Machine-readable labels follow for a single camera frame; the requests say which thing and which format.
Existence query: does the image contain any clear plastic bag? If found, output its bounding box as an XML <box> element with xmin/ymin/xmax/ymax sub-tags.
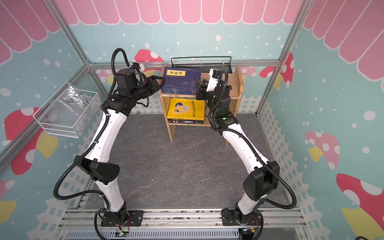
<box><xmin>57</xmin><ymin>85</ymin><xmax>92</xmax><ymax>124</ymax></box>

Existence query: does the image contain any yellow cartoon book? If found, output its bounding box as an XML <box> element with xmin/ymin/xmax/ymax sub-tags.
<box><xmin>167</xmin><ymin>98</ymin><xmax>205</xmax><ymax>121</ymax></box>

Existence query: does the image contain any black deer antler book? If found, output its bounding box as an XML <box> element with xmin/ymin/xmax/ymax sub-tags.
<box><xmin>168</xmin><ymin>119</ymin><xmax>204</xmax><ymax>125</ymax></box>

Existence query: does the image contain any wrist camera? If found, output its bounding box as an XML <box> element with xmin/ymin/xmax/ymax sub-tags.
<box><xmin>206</xmin><ymin>69</ymin><xmax>222</xmax><ymax>92</ymax></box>
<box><xmin>131</xmin><ymin>62</ymin><xmax>145</xmax><ymax>73</ymax></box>

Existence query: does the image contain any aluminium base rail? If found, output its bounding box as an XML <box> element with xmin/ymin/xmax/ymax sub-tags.
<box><xmin>53</xmin><ymin>206</ymin><xmax>310</xmax><ymax>240</ymax></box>

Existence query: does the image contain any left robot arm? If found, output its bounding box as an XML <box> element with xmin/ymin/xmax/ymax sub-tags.
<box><xmin>53</xmin><ymin>69</ymin><xmax>165</xmax><ymax>226</ymax></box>

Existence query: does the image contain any black wire mesh basket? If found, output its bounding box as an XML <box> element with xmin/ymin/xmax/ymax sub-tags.
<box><xmin>171</xmin><ymin>56</ymin><xmax>233</xmax><ymax>74</ymax></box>

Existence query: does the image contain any dark blue book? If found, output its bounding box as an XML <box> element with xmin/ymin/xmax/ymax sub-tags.
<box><xmin>162</xmin><ymin>67</ymin><xmax>202</xmax><ymax>89</ymax></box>
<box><xmin>162</xmin><ymin>88</ymin><xmax>196</xmax><ymax>95</ymax></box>

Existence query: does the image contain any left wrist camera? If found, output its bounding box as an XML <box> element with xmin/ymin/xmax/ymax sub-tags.
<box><xmin>131</xmin><ymin>62</ymin><xmax>145</xmax><ymax>73</ymax></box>

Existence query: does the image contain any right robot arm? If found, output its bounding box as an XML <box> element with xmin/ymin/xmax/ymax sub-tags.
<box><xmin>196</xmin><ymin>80</ymin><xmax>297</xmax><ymax>226</ymax></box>

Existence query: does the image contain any white wire mesh basket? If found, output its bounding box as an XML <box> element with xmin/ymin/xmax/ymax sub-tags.
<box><xmin>33</xmin><ymin>82</ymin><xmax>101</xmax><ymax>139</ymax></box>

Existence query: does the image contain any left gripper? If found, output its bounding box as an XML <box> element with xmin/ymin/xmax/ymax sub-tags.
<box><xmin>129</xmin><ymin>74</ymin><xmax>166</xmax><ymax>101</ymax></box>

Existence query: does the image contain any wooden two-tier bookshelf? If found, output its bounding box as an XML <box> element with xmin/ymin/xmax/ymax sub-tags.
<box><xmin>158</xmin><ymin>63</ymin><xmax>244</xmax><ymax>146</ymax></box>

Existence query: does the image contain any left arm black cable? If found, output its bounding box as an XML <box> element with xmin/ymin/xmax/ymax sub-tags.
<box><xmin>53</xmin><ymin>47</ymin><xmax>133</xmax><ymax>201</ymax></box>

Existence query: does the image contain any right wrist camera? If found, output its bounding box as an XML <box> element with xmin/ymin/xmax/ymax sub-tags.
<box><xmin>206</xmin><ymin>69</ymin><xmax>222</xmax><ymax>92</ymax></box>

